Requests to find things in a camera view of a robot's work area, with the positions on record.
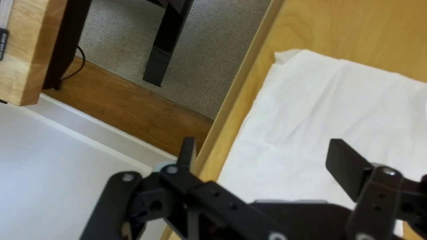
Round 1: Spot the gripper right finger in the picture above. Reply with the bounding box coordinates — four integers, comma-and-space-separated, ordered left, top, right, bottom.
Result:
325, 138, 427, 240

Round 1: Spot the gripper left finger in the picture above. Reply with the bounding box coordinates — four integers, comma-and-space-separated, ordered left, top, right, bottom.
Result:
79, 137, 287, 240

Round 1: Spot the white paper towel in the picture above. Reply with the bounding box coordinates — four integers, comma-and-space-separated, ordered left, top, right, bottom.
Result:
216, 49, 427, 238

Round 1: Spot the grey striped rug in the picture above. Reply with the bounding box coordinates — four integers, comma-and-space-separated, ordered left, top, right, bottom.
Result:
74, 0, 272, 120

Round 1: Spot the black table leg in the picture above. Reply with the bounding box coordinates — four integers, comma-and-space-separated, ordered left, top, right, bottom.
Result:
142, 0, 194, 88

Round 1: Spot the light wooden block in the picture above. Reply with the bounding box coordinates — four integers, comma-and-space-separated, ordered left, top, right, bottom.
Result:
0, 0, 68, 106

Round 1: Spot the black cable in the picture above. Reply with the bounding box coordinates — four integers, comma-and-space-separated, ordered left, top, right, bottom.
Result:
61, 45, 86, 80

